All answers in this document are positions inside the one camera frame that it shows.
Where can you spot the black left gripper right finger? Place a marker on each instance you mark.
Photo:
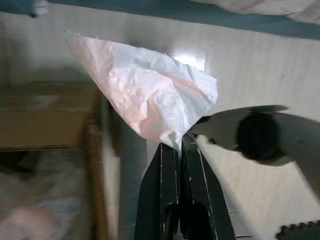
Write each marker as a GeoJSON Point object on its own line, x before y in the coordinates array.
{"type": "Point", "coordinates": [197, 200]}

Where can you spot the brown cardboard box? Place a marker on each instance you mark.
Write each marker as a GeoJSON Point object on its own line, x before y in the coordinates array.
{"type": "Point", "coordinates": [50, 125]}

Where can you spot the white tissue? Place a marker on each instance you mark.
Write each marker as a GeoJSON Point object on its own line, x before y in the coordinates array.
{"type": "Point", "coordinates": [150, 95]}

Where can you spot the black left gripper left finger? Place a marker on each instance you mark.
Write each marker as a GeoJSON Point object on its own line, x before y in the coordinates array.
{"type": "Point", "coordinates": [160, 195]}

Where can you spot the dark teal bed frame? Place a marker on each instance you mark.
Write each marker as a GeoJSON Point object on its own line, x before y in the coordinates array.
{"type": "Point", "coordinates": [175, 17]}

